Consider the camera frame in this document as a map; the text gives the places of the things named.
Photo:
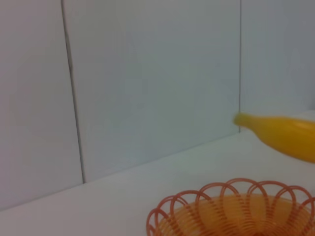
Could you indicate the yellow banana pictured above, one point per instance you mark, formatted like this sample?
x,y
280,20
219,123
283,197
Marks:
x,y
283,132

